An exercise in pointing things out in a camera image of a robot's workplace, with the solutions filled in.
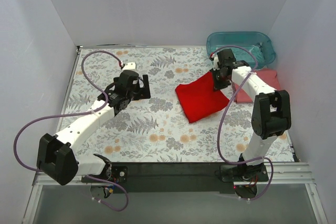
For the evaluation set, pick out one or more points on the floral tablecloth mat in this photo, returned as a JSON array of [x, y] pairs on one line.
[[156, 129]]

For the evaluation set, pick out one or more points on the red t shirt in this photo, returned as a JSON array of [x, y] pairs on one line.
[[199, 100]]

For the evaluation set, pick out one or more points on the teal plastic bin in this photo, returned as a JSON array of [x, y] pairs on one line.
[[256, 43]]

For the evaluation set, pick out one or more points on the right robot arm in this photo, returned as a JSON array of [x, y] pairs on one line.
[[271, 115]]

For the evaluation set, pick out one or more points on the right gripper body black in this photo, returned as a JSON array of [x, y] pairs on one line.
[[218, 83]]

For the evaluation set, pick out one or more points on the folded pink t shirt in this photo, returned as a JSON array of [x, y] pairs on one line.
[[250, 86]]

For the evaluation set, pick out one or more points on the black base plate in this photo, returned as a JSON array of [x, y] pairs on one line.
[[182, 177]]

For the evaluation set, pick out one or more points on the aluminium frame rail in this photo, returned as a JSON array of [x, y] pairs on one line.
[[284, 173]]

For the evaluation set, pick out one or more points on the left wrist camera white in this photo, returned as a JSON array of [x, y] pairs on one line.
[[129, 66]]

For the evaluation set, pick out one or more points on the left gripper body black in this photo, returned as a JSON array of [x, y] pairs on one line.
[[145, 87]]

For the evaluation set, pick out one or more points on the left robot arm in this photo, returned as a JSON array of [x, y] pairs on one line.
[[57, 153]]

